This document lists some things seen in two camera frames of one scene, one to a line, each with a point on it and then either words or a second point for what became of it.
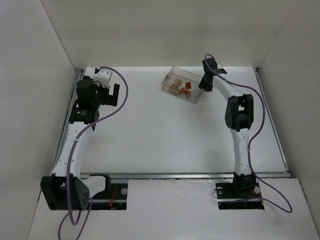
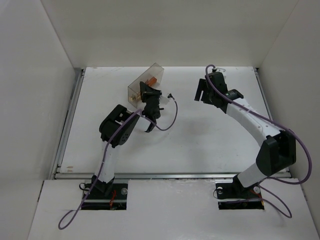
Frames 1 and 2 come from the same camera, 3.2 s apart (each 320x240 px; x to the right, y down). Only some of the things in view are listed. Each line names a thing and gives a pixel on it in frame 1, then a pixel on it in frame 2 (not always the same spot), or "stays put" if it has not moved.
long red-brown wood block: [186, 91] to [151, 81]
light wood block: [176, 82] to [134, 98]
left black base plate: [114, 197] stays put
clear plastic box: [183, 84] to [152, 76]
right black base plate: [239, 196] stays put
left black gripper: [114, 94] to [149, 93]
